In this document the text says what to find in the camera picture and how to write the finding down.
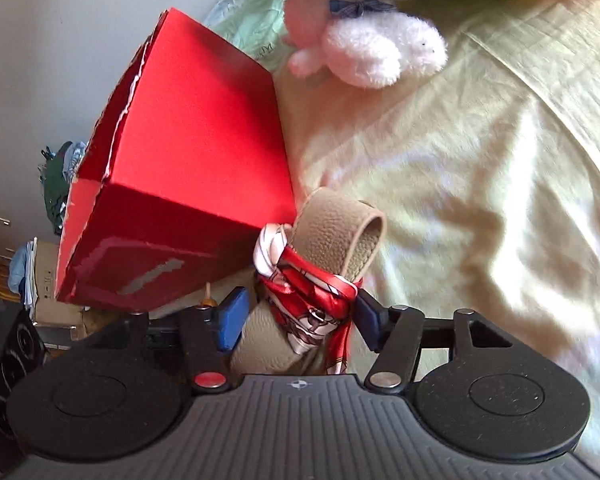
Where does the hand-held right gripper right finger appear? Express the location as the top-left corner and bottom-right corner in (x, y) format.
(352, 290), (513, 395)

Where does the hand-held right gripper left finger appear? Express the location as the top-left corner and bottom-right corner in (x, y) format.
(115, 286), (253, 395)

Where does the red patterned silk scarf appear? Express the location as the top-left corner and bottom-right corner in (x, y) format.
(252, 223), (363, 376)

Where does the red cardboard box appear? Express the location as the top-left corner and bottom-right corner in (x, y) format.
(54, 7), (298, 313)

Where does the brown cardboard carton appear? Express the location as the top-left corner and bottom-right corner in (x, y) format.
(32, 242), (88, 328)

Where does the pale yellow bed sheet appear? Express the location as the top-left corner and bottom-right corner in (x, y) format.
(272, 0), (600, 476)

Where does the dark green garment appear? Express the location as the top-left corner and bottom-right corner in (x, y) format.
(39, 141), (88, 236)

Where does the light blue cloth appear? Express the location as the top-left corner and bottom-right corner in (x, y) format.
(7, 240), (38, 306)

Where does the black speaker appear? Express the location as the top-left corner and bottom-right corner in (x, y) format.
(0, 300), (48, 461)

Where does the pink plush bunny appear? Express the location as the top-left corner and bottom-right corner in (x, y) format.
(215, 0), (448, 90)

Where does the light green plastic package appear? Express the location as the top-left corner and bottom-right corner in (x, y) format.
(202, 0), (301, 73)

